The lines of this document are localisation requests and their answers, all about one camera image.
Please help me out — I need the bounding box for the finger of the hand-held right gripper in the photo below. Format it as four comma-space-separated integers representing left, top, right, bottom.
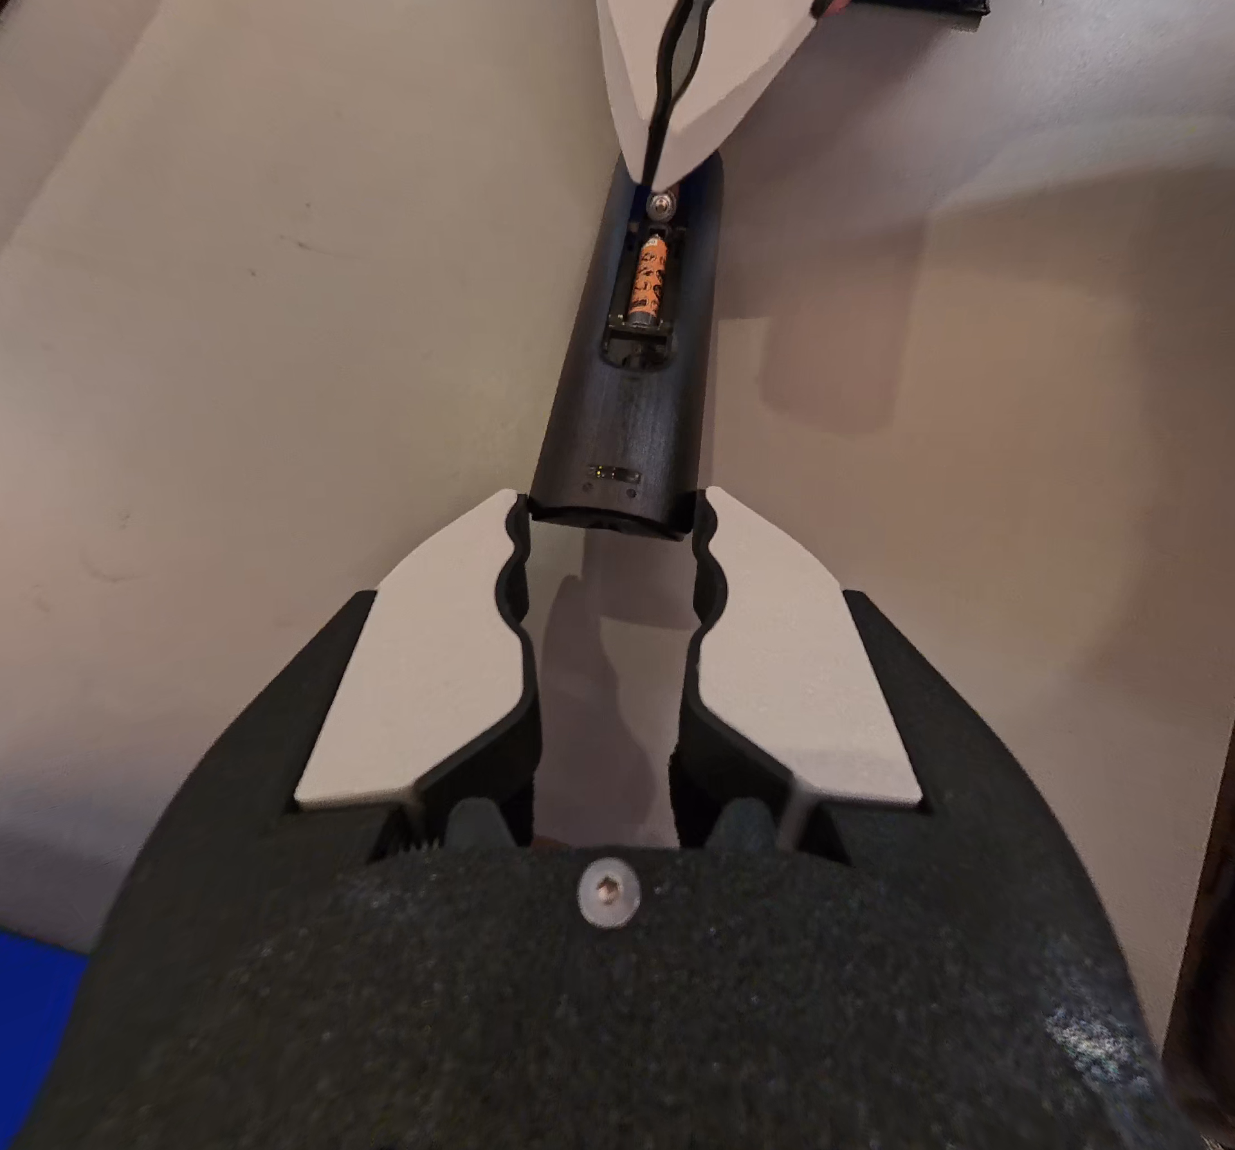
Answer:
653, 0, 857, 189
589, 0, 697, 187

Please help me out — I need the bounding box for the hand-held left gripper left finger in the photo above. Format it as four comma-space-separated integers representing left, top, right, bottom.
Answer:
291, 487, 542, 852

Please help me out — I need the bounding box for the blue plastic bin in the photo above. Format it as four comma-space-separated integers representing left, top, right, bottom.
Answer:
0, 924, 92, 1078

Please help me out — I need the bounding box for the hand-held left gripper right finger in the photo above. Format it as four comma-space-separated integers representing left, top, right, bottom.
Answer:
666, 485, 925, 852

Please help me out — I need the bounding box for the black remote control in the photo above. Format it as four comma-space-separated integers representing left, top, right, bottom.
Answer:
525, 151, 726, 545

